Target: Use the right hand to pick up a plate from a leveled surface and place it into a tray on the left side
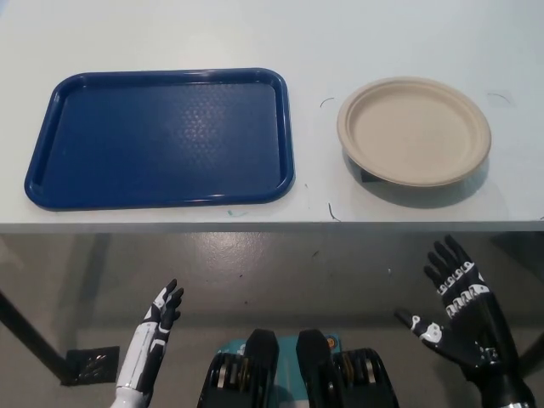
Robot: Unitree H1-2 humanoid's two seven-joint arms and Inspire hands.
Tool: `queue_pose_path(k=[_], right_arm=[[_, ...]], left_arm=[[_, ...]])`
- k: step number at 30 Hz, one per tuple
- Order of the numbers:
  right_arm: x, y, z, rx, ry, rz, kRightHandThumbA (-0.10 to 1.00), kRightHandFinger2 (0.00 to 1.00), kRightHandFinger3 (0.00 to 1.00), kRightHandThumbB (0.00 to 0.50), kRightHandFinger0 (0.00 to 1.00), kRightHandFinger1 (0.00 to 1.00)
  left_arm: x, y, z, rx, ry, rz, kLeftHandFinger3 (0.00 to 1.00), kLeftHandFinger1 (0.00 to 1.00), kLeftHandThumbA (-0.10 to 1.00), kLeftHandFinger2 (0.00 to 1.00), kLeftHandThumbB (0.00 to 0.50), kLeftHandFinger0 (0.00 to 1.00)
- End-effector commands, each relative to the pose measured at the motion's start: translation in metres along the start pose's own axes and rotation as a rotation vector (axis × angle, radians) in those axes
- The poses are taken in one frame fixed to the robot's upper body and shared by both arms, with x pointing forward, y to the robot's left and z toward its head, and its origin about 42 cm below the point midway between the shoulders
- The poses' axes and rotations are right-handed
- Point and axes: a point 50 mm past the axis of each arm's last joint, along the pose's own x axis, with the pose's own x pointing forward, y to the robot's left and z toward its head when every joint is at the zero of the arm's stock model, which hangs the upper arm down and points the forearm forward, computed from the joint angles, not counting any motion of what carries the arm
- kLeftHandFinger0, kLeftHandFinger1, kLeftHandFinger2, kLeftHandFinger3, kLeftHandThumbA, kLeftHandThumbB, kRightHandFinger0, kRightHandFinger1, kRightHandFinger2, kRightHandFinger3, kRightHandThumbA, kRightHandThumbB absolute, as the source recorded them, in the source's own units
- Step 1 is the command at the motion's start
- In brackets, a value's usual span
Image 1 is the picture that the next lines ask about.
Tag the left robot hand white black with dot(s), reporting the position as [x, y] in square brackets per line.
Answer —
[146, 340]

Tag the right robot hand black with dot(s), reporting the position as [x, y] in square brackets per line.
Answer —
[476, 331]

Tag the beige round paper plate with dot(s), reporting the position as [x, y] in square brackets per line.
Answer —
[414, 127]

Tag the black floor foot plate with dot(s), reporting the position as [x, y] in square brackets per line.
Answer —
[91, 365]

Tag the blue plastic serving tray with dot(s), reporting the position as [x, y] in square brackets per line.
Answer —
[127, 140]

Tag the black table leg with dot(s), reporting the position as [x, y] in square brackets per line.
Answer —
[30, 331]

